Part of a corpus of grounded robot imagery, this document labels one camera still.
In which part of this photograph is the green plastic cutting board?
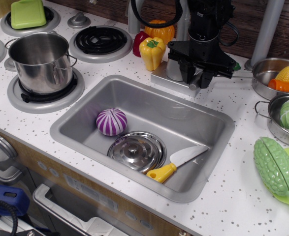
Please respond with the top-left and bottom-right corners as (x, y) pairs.
(11, 0), (46, 30)

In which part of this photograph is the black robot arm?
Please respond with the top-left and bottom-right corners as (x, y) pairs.
(166, 0), (236, 89)

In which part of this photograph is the back right stove burner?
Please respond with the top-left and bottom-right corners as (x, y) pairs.
(69, 26), (133, 63)

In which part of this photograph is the grey support post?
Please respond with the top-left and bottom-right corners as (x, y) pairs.
(245, 0), (285, 71)
(126, 0), (144, 34)

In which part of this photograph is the orange toy pumpkin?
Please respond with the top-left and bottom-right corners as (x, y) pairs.
(144, 25), (175, 46)

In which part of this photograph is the steel pot lid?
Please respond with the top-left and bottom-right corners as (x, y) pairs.
(107, 131), (167, 174)

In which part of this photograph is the orange toy carrot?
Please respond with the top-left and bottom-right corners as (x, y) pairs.
(268, 79), (289, 92)

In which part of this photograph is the blue clamp tool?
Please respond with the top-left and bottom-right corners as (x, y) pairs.
(0, 185), (31, 223)

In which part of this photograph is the stainless steel pot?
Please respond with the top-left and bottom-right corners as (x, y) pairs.
(5, 32), (77, 94)

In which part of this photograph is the purple white toy onion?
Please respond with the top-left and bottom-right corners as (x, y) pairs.
(96, 108), (128, 136)

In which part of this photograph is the yellow toy corn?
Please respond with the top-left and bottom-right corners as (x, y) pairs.
(275, 66), (289, 83)

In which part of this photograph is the silver faucet lever handle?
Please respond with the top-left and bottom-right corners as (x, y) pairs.
(189, 68), (203, 91)

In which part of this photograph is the silver round front knob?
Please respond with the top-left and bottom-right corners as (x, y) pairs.
(0, 133), (18, 163)

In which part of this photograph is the silver oven door handle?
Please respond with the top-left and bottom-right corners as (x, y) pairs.
(33, 184), (127, 236)

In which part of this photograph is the red toy pepper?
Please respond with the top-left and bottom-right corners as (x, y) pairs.
(132, 31), (150, 57)

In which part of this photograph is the small silver stove knob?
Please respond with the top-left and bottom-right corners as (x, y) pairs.
(4, 58), (16, 72)

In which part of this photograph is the back left stove burner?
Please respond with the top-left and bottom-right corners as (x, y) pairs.
(0, 6), (61, 37)

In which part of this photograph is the green toy bitter melon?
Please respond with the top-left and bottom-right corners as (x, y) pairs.
(254, 137), (289, 198)

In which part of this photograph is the purple toy eggplant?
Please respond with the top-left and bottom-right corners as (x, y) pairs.
(234, 62), (241, 71)

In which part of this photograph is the front stove burner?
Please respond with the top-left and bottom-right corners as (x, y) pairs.
(7, 69), (85, 114)

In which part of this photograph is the black cable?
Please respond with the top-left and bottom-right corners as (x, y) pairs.
(0, 199), (20, 236)

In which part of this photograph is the grey right support post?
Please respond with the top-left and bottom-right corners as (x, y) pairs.
(245, 0), (285, 71)

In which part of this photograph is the silver toy faucet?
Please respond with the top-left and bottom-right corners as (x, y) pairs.
(151, 0), (200, 97)

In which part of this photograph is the steel saucepan with handle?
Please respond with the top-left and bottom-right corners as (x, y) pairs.
(233, 58), (289, 100)

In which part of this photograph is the yellow handled toy knife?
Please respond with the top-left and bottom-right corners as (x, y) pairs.
(146, 146), (208, 183)

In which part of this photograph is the grey left support post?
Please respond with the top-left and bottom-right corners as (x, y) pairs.
(126, 0), (144, 34)

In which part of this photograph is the silver toy sink basin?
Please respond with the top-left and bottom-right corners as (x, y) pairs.
(50, 75), (234, 203)

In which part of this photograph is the yellow toy bell pepper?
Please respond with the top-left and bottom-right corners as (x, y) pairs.
(139, 37), (166, 71)

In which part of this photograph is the steel two-handled pan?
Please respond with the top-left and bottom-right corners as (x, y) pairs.
(254, 93), (289, 145)

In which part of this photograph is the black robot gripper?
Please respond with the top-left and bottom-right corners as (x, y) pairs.
(168, 33), (236, 89)

